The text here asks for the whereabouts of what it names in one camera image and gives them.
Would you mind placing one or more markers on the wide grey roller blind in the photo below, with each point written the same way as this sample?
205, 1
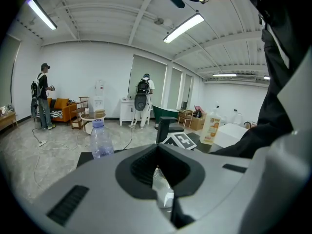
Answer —
151, 69

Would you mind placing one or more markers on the round ceiling fixture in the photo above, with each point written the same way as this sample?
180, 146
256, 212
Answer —
159, 21

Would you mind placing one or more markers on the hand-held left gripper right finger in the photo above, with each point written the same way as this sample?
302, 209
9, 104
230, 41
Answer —
219, 186

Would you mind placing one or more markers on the green bathtub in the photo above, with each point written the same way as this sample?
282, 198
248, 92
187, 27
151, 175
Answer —
165, 114

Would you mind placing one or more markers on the dark upright box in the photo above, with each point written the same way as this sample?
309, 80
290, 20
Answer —
184, 105

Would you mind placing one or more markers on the person's right forearm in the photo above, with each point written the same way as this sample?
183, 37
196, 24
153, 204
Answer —
256, 142

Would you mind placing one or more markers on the round white coffee table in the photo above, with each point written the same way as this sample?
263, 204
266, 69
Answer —
92, 125

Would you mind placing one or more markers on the orange sofa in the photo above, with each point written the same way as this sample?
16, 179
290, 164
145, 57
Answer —
65, 114

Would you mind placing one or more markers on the beige box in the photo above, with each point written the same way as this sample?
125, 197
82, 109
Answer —
100, 112

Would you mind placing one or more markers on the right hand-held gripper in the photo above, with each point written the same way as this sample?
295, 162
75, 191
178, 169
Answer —
181, 140

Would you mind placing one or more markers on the wooden stool frame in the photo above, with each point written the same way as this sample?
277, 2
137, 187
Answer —
185, 117

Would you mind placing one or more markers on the ceiling tube light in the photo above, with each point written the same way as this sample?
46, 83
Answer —
224, 74
41, 13
184, 27
267, 77

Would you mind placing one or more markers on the small black faucet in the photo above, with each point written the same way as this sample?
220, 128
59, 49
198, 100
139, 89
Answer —
247, 123

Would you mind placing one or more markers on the white power strip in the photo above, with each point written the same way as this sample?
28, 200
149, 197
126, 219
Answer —
43, 143

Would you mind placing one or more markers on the cardboard box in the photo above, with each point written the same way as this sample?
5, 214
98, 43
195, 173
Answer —
197, 123

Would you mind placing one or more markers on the black white striped blanket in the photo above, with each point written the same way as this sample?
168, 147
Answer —
56, 114

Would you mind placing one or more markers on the brown wooden shelf rack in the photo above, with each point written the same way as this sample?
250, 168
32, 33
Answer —
76, 116

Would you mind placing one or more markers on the white vanity cabinet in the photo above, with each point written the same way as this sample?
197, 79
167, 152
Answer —
125, 113

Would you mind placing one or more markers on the white water dispenser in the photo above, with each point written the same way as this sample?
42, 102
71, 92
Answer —
98, 103

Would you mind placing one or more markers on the narrow grey roller blind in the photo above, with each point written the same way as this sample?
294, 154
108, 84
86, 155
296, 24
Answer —
187, 89
174, 89

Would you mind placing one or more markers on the person's black jacket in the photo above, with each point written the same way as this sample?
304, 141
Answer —
273, 57

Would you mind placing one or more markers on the pink box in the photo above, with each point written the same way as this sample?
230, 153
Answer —
198, 111

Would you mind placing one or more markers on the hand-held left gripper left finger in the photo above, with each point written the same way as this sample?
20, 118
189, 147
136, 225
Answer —
97, 191

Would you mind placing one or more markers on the clear bottle purple cap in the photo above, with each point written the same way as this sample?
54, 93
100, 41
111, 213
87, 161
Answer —
101, 140

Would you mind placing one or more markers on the large white box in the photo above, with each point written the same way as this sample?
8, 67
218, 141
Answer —
231, 133

